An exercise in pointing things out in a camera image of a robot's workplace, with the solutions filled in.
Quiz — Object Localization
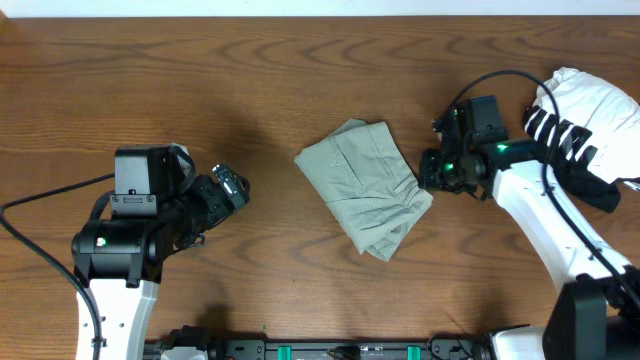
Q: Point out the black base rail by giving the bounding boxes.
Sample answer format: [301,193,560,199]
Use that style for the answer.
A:
[142,325,494,360]

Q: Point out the khaki shorts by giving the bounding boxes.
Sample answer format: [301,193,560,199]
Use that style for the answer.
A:
[294,118,433,261]

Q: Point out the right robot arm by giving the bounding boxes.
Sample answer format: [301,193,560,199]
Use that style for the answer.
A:
[420,111,639,359]

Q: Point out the right black camera cable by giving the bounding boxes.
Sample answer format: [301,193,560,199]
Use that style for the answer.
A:
[444,69,640,311]

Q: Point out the black and white garment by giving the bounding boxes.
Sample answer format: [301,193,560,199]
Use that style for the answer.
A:
[524,67,639,213]

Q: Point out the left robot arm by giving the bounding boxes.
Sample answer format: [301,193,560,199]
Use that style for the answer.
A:
[72,164,250,359]

